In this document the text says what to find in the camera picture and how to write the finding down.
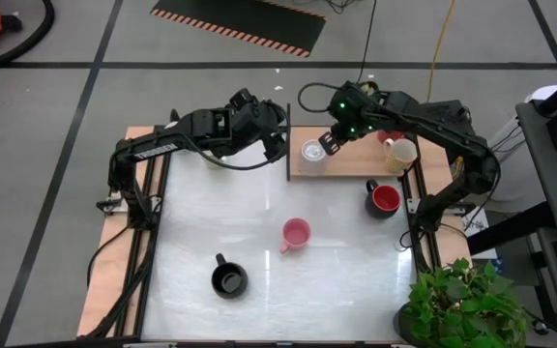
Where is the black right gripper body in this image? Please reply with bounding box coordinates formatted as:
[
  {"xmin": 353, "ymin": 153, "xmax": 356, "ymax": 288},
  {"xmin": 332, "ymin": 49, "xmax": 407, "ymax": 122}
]
[{"xmin": 329, "ymin": 80, "xmax": 379, "ymax": 141}]

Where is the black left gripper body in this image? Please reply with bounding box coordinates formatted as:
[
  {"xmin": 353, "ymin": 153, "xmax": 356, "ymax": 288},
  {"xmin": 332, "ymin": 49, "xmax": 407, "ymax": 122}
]
[{"xmin": 232, "ymin": 87, "xmax": 289, "ymax": 141}]

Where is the grey patterned mug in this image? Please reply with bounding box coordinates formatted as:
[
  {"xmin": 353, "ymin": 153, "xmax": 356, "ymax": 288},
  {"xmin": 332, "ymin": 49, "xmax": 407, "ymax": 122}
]
[{"xmin": 300, "ymin": 138, "xmax": 329, "ymax": 176}]

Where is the yellow dotted mug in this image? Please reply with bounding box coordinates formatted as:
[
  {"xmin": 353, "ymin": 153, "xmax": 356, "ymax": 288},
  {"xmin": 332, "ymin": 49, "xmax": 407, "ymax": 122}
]
[{"xmin": 383, "ymin": 137, "xmax": 419, "ymax": 174}]

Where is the black mug red inside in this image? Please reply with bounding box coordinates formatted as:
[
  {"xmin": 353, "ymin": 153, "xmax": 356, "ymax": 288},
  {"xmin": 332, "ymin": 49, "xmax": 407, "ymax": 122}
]
[{"xmin": 364, "ymin": 178, "xmax": 402, "ymax": 220}]

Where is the pink mug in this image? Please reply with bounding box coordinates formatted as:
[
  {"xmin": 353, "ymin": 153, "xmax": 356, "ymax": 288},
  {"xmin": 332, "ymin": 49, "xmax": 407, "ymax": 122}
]
[{"xmin": 278, "ymin": 217, "xmax": 312, "ymax": 255}]

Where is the all-black mug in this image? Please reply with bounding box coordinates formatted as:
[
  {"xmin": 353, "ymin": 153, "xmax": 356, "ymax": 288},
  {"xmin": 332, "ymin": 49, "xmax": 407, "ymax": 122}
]
[{"xmin": 210, "ymin": 252, "xmax": 249, "ymax": 300}]

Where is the wooden shelf board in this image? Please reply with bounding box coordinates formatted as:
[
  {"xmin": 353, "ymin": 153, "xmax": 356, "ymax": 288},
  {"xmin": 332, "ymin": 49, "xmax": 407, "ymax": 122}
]
[{"xmin": 288, "ymin": 126, "xmax": 447, "ymax": 178}]

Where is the black hazard-striped floor mat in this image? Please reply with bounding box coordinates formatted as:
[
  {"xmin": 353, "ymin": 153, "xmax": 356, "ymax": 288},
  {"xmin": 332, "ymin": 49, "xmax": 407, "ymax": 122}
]
[{"xmin": 150, "ymin": 0, "xmax": 327, "ymax": 59}]

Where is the white paper sheet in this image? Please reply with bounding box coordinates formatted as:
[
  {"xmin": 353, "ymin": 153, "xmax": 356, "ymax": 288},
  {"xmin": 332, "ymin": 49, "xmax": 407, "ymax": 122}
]
[{"xmin": 460, "ymin": 207, "xmax": 491, "ymax": 261}]

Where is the potted green plant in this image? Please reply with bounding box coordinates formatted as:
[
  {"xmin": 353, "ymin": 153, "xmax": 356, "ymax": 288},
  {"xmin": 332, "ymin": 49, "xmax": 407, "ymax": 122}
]
[{"xmin": 393, "ymin": 257, "xmax": 531, "ymax": 348}]

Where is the black upright divider post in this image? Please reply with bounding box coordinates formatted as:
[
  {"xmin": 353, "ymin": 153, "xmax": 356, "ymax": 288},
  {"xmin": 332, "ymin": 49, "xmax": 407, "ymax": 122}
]
[{"xmin": 284, "ymin": 102, "xmax": 291, "ymax": 182}]

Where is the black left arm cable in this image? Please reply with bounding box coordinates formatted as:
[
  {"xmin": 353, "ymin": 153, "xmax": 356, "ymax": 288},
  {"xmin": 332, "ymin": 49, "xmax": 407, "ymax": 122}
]
[{"xmin": 193, "ymin": 99, "xmax": 293, "ymax": 172}]

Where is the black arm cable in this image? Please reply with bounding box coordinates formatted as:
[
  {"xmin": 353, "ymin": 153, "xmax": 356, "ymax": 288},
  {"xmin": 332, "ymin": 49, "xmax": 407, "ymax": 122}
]
[
  {"xmin": 297, "ymin": 81, "xmax": 343, "ymax": 115},
  {"xmin": 193, "ymin": 99, "xmax": 293, "ymax": 172}
]

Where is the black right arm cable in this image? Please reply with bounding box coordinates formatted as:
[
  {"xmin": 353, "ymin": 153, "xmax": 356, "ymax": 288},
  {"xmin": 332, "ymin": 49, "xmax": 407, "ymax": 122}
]
[{"xmin": 297, "ymin": 81, "xmax": 343, "ymax": 115}]

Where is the black hanging cable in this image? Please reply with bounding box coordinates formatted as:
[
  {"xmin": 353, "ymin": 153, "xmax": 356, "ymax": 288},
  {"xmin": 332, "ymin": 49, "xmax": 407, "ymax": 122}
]
[{"xmin": 355, "ymin": 0, "xmax": 379, "ymax": 83}]

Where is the yellow hanging cable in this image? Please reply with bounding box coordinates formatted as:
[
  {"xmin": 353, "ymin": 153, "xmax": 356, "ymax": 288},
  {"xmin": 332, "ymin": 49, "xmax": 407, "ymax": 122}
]
[{"xmin": 425, "ymin": 0, "xmax": 456, "ymax": 104}]

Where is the black right frame rail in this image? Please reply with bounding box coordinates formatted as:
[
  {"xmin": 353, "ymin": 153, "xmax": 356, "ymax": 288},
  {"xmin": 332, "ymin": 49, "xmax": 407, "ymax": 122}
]
[{"xmin": 395, "ymin": 125, "xmax": 444, "ymax": 281}]

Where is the black frame rail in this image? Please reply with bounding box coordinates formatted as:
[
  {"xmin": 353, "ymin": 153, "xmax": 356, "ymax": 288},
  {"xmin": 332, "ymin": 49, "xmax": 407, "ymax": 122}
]
[
  {"xmin": 84, "ymin": 124, "xmax": 173, "ymax": 339},
  {"xmin": 395, "ymin": 125, "xmax": 444, "ymax": 281}
]

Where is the black left frame rail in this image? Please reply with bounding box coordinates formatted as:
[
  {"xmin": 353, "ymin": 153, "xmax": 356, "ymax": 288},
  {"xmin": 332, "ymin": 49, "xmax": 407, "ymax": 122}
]
[{"xmin": 84, "ymin": 124, "xmax": 173, "ymax": 339}]

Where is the black vacuum hose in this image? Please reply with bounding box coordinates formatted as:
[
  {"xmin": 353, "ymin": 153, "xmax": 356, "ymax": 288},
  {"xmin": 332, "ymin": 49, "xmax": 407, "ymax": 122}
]
[{"xmin": 0, "ymin": 0, "xmax": 56, "ymax": 73}]

